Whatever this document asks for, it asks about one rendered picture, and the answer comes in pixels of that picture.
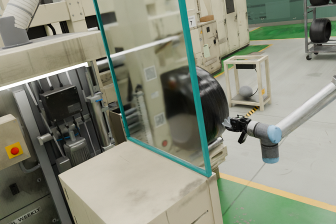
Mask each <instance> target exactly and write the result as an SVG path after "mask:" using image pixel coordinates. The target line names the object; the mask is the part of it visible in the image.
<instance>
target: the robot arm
mask: <svg viewBox="0 0 336 224"><path fill-rule="evenodd" d="M335 99H336V74H335V75H334V76H333V77H332V81H331V82H330V83H328V84H327V85H326V86H325V87H323V88H322V89H321V90H320V91H318V92H317V93H316V94H314V95H313V96H312V97H311V98H309V99H308V100H307V101H306V102H304V103H303V104H302V105H300V106H299V107H298V108H297V109H295V110H294V111H293V112H291V113H290V114H289V115H288V116H286V117H285V118H284V119H283V120H281V121H280V122H279V123H277V124H276V125H272V124H266V123H262V122H258V121H252V119H250V118H246V117H245V116H243V115H239V114H237V117H232V118H231V117H230V116H228V118H227V119H224V122H223V123H222V125H223V126H224V127H225V129H227V130H228V131H231V132H236V133H238V132H242V133H241V135H240V137H239V139H238V141H237V142H238V143H240V144H242V143H244V142H245V140H246V138H247V136H248V135H249V136H250V137H254V138H257V139H259V141H260V147H261V154H262V160H263V162H265V163H267V164H275V163H277V162H278V161H279V160H280V157H279V142H280V141H281V140H282V139H283V138H285V137H286V136H287V135H289V134H290V133H291V132H293V131H294V130H295V129H297V128H298V127H299V126H301V125H302V124H303V123H305V122H306V121H307V120H309V119H310V118H311V117H313V116H314V115H315V114H317V113H318V112H319V111H321V110H322V109H323V108H325V107H326V106H327V105H329V104H330V103H331V102H333V101H334V100H335ZM239 116H242V117H239Z"/></svg>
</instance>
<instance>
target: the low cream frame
mask: <svg viewBox="0 0 336 224"><path fill-rule="evenodd" d="M237 59H247V60H237ZM263 61H264V63H265V76H266V89H267V95H263V94H265V88H263V87H262V75H261V63H262V62H263ZM228 64H233V68H234V77H235V86H236V95H235V96H234V97H232V95H231V86H230V78H229V69H228ZM223 65H224V73H225V81H226V90H227V98H228V106H229V107H230V108H231V107H232V106H233V104H242V105H251V106H259V107H260V111H264V105H265V104H266V103H267V102H268V104H271V103H272V96H271V82H270V68H269V55H240V56H236V55H235V56H232V57H230V58H229V59H227V60H225V61H223ZM255 68H256V69H255ZM238 69H255V71H256V73H257V84H258V88H257V90H256V92H257V91H258V95H255V93H256V92H255V93H254V94H253V89H252V88H251V87H250V86H248V85H244V86H242V87H240V84H239V75H238Z"/></svg>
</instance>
